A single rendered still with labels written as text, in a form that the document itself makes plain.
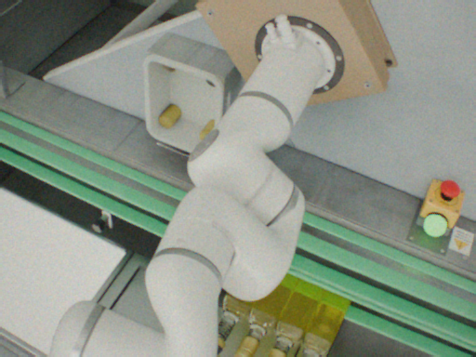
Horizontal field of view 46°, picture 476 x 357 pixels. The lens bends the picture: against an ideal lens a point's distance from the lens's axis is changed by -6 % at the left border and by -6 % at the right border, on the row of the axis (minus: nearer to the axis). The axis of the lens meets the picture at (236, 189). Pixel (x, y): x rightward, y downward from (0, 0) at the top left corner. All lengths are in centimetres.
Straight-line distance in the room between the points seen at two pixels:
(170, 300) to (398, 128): 65
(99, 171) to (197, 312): 78
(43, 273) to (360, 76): 84
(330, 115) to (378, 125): 10
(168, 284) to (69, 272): 78
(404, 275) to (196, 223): 55
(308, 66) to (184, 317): 46
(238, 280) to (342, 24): 42
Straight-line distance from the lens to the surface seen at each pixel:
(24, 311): 135
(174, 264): 63
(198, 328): 60
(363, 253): 113
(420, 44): 101
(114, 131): 140
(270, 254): 71
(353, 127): 116
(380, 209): 118
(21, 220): 150
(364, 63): 95
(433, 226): 113
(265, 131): 80
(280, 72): 88
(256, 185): 77
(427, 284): 113
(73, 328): 63
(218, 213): 69
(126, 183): 131
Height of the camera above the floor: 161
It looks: 37 degrees down
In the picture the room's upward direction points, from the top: 147 degrees counter-clockwise
